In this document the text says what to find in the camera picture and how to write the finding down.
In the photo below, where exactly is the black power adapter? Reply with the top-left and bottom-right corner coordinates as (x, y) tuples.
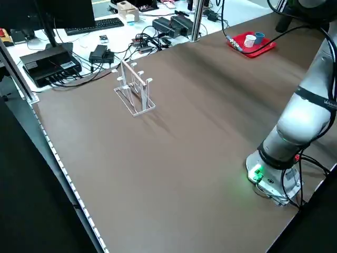
(88, 44), (116, 66)
(206, 9), (220, 23)

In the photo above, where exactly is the white cup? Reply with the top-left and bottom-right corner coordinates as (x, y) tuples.
(243, 34), (257, 48)

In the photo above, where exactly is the black computer monitor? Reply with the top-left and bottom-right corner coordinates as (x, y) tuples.
(0, 0), (96, 30)

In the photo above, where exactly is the black power supply brick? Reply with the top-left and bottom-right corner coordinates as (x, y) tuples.
(170, 15), (195, 37)
(152, 16), (177, 38)

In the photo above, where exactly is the black docking box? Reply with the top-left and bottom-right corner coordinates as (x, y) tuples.
(19, 46), (83, 89)

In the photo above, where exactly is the aluminium frame post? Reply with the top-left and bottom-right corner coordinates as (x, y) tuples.
(190, 0), (206, 43)

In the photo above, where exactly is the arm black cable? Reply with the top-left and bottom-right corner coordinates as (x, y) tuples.
(220, 0), (337, 80)

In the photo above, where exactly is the aluminium table frame rail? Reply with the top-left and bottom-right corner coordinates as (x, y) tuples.
(0, 39), (41, 104)

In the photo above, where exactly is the black keyboard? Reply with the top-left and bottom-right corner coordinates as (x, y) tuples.
(65, 17), (125, 36)

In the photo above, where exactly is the white wire cup rack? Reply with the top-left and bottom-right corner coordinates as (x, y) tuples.
(112, 60), (156, 118)

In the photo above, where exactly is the light wooden box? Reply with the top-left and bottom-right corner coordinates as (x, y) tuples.
(116, 1), (140, 23)

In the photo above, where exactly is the red plastic tray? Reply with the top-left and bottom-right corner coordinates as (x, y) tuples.
(227, 31), (277, 59)

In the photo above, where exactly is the black notebook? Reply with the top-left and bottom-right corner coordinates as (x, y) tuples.
(12, 30), (29, 45)

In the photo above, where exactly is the black monitor stand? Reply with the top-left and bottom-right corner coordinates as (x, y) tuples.
(33, 0), (74, 55)

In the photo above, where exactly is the cable hub with plugs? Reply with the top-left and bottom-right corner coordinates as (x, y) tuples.
(131, 36), (155, 55)

